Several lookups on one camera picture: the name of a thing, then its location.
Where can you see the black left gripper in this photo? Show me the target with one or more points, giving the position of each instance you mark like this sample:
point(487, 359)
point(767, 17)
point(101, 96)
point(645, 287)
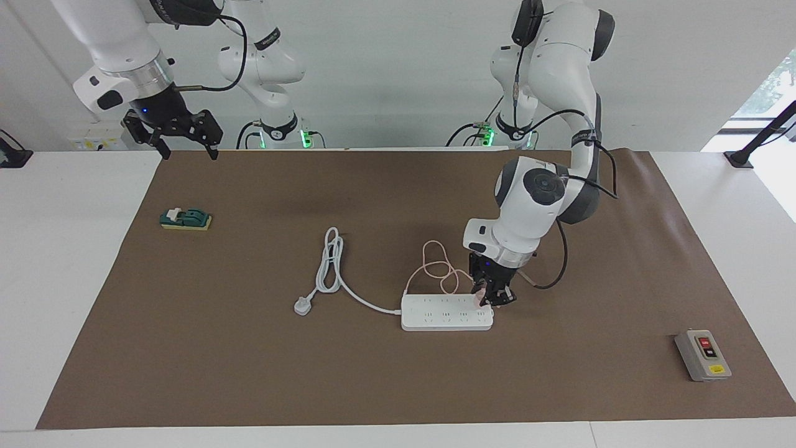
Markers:
point(494, 270)

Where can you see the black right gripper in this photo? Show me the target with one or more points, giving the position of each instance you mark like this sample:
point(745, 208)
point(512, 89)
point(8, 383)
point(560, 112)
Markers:
point(161, 112)

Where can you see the pink charger adapter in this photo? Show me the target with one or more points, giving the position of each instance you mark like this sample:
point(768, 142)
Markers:
point(480, 302)

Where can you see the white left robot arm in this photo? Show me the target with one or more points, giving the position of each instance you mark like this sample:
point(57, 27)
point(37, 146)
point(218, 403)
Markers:
point(541, 205)

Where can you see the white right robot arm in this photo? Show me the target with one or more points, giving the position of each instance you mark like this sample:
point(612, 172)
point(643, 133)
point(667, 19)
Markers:
point(112, 37)

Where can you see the white power strip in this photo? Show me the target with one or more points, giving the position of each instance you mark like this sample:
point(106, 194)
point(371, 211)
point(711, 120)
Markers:
point(448, 320)

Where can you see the brown table mat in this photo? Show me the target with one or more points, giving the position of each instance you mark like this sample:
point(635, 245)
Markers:
point(373, 386)

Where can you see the black desk clamp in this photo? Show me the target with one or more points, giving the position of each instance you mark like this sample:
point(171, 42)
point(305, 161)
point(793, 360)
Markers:
point(12, 158)

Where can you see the white wall socket box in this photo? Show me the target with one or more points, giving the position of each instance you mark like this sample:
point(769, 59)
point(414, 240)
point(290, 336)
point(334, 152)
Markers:
point(93, 134)

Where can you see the green knife switch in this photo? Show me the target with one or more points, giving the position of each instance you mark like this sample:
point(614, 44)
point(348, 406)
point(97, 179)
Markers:
point(193, 216)

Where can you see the grey on-off switch box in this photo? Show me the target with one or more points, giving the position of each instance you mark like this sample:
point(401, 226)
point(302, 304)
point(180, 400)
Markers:
point(699, 367)

